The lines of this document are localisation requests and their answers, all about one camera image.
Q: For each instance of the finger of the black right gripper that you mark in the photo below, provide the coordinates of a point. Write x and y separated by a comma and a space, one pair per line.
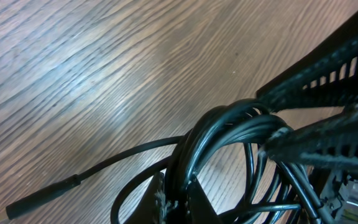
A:
331, 143

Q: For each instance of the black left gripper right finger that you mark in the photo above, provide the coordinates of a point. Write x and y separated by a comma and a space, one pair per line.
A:
326, 77

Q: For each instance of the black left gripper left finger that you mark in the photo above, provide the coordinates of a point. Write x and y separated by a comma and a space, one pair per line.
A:
192, 208

